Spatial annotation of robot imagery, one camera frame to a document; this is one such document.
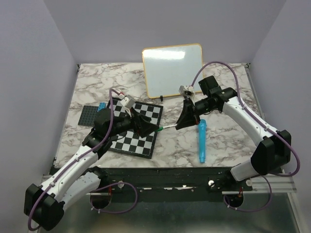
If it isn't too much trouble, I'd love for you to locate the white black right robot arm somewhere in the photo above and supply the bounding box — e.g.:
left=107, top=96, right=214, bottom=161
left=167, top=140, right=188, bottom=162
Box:
left=175, top=76, right=291, bottom=190

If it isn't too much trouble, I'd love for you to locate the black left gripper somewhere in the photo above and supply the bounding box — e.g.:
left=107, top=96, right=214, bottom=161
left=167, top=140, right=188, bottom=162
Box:
left=106, top=106, right=159, bottom=138

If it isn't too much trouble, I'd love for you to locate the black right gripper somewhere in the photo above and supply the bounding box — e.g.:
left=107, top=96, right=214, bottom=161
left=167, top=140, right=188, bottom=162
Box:
left=175, top=96, right=216, bottom=129

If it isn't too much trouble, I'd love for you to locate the black white chessboard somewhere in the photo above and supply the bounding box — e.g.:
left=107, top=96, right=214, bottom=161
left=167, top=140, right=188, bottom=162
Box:
left=94, top=98, right=163, bottom=159

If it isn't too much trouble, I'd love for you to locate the green marker cap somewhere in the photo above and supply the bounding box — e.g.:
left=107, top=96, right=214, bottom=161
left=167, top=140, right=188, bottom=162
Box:
left=155, top=127, right=164, bottom=132

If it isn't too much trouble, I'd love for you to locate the blue toy microphone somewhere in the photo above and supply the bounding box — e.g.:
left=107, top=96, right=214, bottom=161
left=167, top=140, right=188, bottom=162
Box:
left=198, top=119, right=207, bottom=164

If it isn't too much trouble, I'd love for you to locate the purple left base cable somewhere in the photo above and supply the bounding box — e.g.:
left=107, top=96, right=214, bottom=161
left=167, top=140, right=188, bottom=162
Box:
left=90, top=182, right=138, bottom=214

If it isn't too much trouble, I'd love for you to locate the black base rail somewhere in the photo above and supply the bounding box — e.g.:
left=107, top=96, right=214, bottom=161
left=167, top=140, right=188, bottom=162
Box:
left=88, top=166, right=253, bottom=202

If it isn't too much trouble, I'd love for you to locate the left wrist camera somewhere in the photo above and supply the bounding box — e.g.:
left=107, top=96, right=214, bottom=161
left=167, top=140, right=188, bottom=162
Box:
left=121, top=95, right=136, bottom=109

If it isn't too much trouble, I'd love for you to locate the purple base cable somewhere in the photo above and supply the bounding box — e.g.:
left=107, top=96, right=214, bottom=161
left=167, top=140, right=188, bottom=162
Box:
left=223, top=177, right=273, bottom=211
left=90, top=182, right=138, bottom=214

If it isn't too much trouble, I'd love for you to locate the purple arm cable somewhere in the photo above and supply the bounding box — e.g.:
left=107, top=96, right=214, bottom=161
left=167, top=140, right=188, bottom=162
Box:
left=27, top=88, right=127, bottom=231
left=189, top=61, right=301, bottom=176

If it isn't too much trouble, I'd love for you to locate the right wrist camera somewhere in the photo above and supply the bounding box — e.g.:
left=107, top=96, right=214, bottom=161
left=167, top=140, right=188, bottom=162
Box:
left=179, top=85, right=195, bottom=101

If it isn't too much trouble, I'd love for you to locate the blue lego brick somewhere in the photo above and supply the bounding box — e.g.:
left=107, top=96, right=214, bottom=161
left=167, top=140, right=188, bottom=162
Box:
left=97, top=102, right=107, bottom=112

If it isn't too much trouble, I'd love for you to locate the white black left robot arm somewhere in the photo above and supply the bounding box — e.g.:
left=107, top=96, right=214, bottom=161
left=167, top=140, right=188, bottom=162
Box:
left=24, top=108, right=159, bottom=231

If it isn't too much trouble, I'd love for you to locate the yellow framed whiteboard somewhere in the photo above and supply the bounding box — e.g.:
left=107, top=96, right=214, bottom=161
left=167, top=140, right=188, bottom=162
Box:
left=142, top=43, right=203, bottom=99

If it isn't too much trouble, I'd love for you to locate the white green whiteboard marker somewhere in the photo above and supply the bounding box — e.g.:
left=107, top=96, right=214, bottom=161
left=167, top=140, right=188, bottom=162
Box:
left=161, top=124, right=177, bottom=130

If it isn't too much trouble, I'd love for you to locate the dark grey lego baseplate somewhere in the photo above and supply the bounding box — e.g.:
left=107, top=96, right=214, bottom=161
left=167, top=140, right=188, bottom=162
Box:
left=78, top=105, right=98, bottom=127

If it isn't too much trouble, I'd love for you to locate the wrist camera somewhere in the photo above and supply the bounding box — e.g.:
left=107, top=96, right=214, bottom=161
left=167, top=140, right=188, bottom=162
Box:
left=121, top=95, right=136, bottom=109
left=179, top=85, right=195, bottom=101

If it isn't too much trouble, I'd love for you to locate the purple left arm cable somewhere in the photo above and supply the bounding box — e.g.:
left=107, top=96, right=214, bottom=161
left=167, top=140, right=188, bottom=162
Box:
left=27, top=88, right=127, bottom=231

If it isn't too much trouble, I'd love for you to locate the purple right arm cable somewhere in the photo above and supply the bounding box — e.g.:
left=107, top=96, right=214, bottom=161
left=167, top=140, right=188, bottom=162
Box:
left=189, top=61, right=301, bottom=176

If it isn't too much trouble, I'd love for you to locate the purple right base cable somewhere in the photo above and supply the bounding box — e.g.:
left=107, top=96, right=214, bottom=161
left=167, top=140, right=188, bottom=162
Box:
left=223, top=177, right=273, bottom=211

